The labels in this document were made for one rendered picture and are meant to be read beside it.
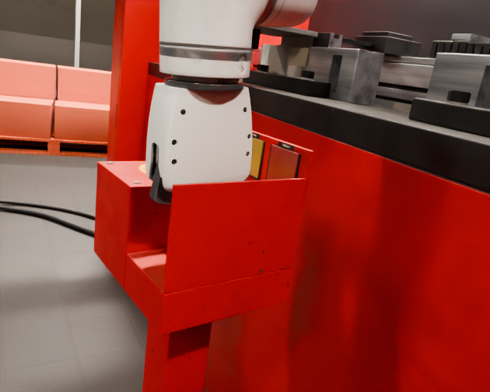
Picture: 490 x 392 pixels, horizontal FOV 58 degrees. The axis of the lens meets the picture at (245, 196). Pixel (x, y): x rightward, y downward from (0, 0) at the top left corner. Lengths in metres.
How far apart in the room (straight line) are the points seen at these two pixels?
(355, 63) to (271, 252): 0.47
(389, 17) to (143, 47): 0.89
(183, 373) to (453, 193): 0.38
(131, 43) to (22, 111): 2.19
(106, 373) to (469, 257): 1.15
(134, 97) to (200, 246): 1.43
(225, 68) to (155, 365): 0.38
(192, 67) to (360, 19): 1.38
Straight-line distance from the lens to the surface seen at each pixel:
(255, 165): 0.53
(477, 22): 1.39
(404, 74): 1.14
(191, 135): 0.41
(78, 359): 1.51
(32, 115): 3.88
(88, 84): 4.20
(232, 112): 0.42
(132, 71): 1.80
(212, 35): 0.39
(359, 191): 0.62
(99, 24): 7.92
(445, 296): 0.53
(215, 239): 0.42
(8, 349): 1.58
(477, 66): 0.67
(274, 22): 0.45
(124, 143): 1.83
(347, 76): 0.86
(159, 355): 0.59
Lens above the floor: 0.92
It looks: 16 degrees down
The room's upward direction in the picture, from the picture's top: 8 degrees clockwise
